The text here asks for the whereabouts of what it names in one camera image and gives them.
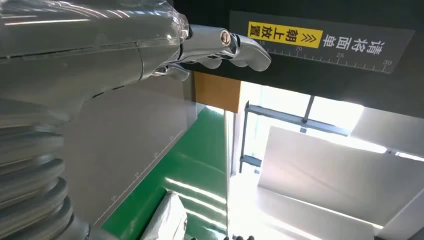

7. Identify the grey plastic mailer package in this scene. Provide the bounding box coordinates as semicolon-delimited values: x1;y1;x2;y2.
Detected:
140;190;188;240

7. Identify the black weighing device with column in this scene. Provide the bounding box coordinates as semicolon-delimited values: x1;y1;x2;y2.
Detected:
62;0;424;227

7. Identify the brown cardboard box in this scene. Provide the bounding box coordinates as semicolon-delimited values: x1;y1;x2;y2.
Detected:
193;71;242;114

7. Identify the green conveyor belt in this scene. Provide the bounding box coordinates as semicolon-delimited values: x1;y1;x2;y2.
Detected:
100;105;230;240

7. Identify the ruler label with yellow sticker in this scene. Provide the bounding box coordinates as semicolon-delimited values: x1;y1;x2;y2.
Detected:
228;10;416;74

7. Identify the grey metal beam frame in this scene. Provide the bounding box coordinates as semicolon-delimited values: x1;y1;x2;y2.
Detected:
239;95;352;174

